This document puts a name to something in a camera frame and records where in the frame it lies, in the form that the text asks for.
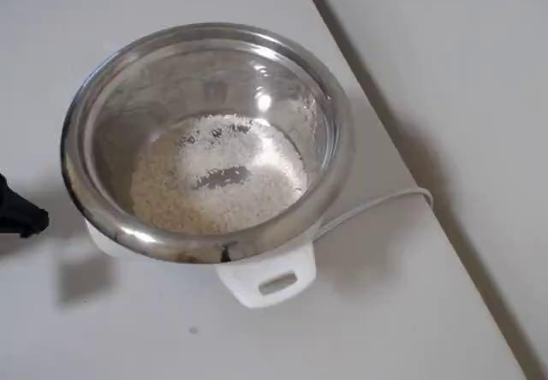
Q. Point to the white rice grains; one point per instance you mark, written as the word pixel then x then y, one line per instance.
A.
pixel 240 157

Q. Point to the white rice cooker body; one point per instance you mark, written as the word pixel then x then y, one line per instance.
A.
pixel 244 286

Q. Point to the steel inner pot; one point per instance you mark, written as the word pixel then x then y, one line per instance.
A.
pixel 128 97

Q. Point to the black camera board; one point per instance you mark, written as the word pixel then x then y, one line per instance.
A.
pixel 19 209

